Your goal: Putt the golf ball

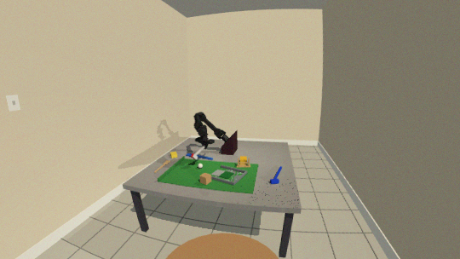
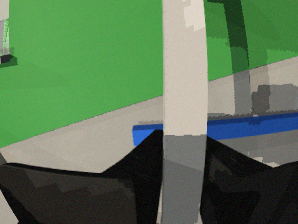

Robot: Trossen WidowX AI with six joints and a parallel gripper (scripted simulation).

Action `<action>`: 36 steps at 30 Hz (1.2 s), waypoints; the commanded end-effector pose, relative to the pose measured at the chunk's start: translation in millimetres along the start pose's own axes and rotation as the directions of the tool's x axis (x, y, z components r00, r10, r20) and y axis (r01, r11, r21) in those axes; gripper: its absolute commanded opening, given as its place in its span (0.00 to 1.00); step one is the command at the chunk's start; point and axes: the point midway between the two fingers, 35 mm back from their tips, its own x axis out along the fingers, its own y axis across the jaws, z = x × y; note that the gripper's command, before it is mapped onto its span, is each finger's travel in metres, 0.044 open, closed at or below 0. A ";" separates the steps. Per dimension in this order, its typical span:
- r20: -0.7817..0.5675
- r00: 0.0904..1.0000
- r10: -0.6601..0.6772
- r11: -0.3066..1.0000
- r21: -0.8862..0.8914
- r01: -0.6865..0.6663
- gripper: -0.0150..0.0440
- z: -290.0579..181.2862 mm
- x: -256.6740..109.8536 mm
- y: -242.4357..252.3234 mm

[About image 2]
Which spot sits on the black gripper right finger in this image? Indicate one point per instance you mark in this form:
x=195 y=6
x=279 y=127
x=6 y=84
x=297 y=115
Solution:
x=240 y=190

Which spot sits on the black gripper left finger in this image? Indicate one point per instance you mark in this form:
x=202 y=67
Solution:
x=127 y=193

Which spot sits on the blue putter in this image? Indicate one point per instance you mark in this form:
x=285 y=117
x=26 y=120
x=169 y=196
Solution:
x=233 y=128

